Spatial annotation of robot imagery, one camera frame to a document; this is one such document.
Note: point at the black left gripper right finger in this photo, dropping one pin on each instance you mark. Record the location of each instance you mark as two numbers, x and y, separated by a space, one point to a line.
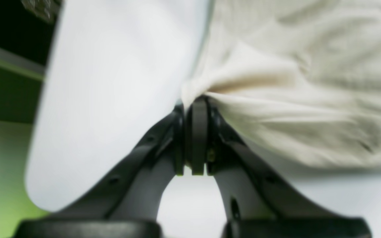
258 201

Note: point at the beige T-shirt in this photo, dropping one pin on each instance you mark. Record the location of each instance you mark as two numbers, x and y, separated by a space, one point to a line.
300 78

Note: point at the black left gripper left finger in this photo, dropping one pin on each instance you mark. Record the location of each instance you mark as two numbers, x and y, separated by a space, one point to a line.
125 202

